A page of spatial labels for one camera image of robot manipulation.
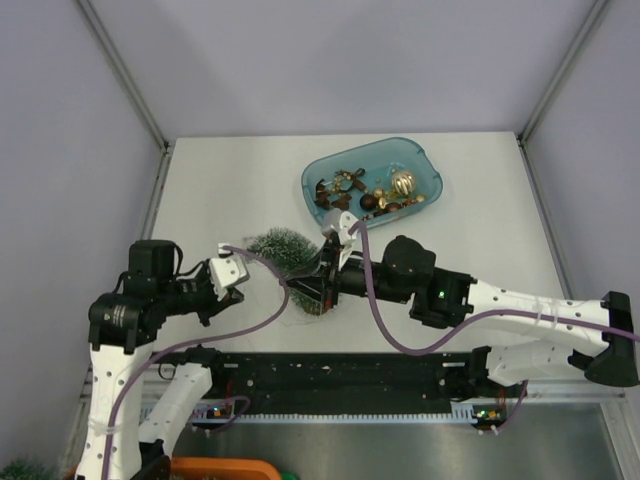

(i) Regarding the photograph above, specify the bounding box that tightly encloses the right aluminium frame post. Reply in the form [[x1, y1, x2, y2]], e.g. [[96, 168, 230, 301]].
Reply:
[[517, 0, 614, 148]]

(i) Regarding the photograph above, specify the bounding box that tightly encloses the orange plastic bin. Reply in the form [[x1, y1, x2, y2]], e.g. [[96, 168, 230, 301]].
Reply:
[[63, 455, 284, 479]]

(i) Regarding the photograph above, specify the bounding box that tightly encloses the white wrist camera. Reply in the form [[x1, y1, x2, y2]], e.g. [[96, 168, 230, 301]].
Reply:
[[321, 208, 358, 271], [206, 243, 250, 300]]

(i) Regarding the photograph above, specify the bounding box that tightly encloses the small green christmas tree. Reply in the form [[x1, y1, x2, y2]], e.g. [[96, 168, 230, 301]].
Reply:
[[242, 227, 328, 317]]

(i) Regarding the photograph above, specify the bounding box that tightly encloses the white cable duct strip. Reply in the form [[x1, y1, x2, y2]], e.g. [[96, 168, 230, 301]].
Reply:
[[140, 401, 478, 426]]

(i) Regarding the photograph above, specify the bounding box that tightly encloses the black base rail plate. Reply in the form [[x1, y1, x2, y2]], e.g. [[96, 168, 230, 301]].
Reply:
[[149, 349, 531, 404]]

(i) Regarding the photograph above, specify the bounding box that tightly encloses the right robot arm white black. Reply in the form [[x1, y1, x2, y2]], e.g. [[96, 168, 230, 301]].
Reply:
[[287, 236, 639, 396]]

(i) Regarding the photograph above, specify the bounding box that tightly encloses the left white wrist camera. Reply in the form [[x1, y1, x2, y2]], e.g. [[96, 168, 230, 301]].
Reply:
[[206, 243, 250, 300]]

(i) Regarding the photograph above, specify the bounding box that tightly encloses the aluminium frame post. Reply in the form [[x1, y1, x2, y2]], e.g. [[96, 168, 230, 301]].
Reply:
[[517, 0, 614, 148], [72, 0, 170, 152]]

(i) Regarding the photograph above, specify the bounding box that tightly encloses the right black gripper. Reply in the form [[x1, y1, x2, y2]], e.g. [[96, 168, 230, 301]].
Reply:
[[281, 241, 413, 310]]

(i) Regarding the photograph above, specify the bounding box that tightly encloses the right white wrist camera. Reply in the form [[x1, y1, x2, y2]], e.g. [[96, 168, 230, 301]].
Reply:
[[321, 208, 358, 271]]

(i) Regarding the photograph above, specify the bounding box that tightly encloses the spare green tree corner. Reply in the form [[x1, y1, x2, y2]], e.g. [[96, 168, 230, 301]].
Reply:
[[1, 457, 61, 480]]

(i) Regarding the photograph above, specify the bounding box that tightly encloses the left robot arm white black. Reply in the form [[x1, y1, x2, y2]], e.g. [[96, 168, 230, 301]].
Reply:
[[75, 240, 249, 479]]

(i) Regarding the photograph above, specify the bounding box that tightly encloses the large gold ball ornament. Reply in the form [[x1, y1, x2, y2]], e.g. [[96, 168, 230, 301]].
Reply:
[[391, 170, 417, 197]]

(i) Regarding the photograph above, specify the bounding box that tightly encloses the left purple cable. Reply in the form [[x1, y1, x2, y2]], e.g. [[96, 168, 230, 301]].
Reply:
[[99, 244, 290, 480]]

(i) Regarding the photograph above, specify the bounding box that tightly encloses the left aluminium frame post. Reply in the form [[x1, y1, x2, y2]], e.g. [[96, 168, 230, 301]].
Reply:
[[72, 0, 170, 152]]

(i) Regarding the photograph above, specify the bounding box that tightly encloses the teal plastic tray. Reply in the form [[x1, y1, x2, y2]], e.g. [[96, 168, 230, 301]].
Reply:
[[301, 137, 443, 228]]

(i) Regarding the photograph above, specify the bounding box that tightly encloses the dark red ball ornament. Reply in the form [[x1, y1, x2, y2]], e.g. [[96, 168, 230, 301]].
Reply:
[[359, 194, 378, 211]]

